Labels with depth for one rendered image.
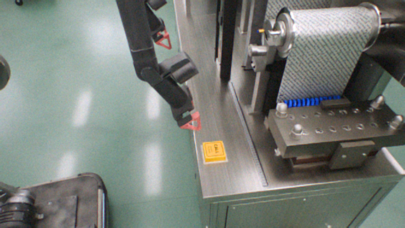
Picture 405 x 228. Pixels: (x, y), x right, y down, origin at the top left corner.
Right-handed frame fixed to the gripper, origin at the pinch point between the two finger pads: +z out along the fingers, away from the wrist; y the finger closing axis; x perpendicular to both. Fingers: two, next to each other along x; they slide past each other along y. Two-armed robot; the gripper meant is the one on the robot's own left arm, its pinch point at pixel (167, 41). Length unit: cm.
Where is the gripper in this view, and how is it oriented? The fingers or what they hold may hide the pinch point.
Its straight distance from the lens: 124.8
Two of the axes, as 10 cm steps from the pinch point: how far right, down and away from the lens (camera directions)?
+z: 4.8, 5.5, 6.9
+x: -8.4, 5.1, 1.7
